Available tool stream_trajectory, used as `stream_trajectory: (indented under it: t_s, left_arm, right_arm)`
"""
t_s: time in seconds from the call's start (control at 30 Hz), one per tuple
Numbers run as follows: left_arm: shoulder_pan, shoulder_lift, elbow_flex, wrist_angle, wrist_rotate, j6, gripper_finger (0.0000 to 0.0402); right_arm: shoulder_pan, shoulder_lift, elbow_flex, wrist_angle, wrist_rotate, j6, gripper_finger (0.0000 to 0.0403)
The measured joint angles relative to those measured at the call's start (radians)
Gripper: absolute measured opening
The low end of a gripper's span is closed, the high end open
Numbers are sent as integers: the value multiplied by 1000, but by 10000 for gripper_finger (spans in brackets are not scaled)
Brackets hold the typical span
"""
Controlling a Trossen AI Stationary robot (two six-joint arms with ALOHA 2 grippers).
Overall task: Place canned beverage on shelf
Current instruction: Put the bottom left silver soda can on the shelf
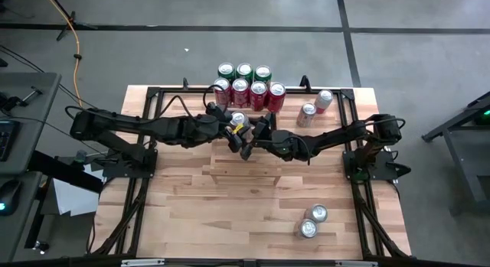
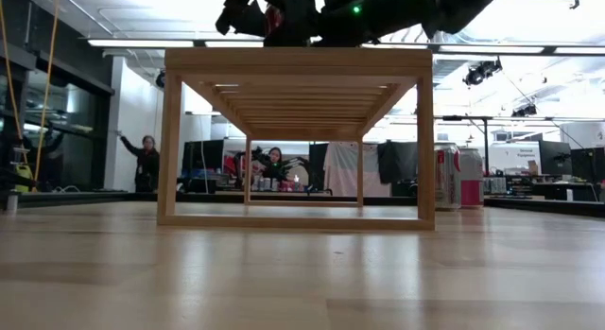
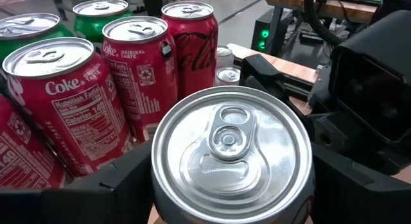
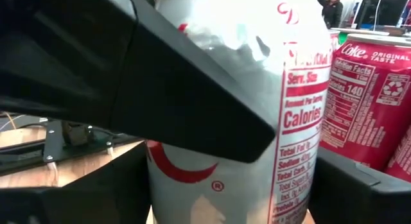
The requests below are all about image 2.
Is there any white can with pink band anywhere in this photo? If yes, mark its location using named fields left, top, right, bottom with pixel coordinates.
left=458, top=148, right=485, bottom=209

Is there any wooden slatted shelf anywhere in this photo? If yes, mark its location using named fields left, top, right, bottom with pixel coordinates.
left=156, top=47, right=436, bottom=231

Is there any red can with black label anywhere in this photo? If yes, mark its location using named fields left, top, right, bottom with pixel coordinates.
left=266, top=2, right=285, bottom=37

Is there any yellow cable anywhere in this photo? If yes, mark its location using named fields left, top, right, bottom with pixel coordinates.
left=31, top=0, right=61, bottom=193
left=0, top=0, right=30, bottom=180

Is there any dark hanging cloth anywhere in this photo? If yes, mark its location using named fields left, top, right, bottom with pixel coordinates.
left=376, top=139, right=418, bottom=185

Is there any black panel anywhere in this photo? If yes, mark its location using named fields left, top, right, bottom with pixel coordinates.
left=308, top=142, right=330, bottom=192

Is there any yellow-green container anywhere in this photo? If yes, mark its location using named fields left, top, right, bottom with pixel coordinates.
left=13, top=163, right=33, bottom=193

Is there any white sign board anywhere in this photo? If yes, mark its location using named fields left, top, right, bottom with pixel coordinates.
left=489, top=141, right=543, bottom=173

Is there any black T-shaped stand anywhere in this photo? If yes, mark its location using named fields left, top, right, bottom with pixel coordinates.
left=441, top=113, right=508, bottom=178

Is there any white hanging cloth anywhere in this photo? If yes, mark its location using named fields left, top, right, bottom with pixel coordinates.
left=322, top=141, right=392, bottom=198

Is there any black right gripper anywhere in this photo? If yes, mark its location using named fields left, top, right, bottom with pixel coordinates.
left=265, top=0, right=379, bottom=48

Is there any black monitor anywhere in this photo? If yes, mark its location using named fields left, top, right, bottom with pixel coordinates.
left=538, top=139, right=573, bottom=176
left=181, top=139, right=225, bottom=171
left=570, top=147, right=605, bottom=182

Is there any red box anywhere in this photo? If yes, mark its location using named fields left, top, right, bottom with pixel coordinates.
left=222, top=152, right=247, bottom=178

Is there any person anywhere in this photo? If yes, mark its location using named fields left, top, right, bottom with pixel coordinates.
left=115, top=130, right=161, bottom=193
left=264, top=147, right=287, bottom=182

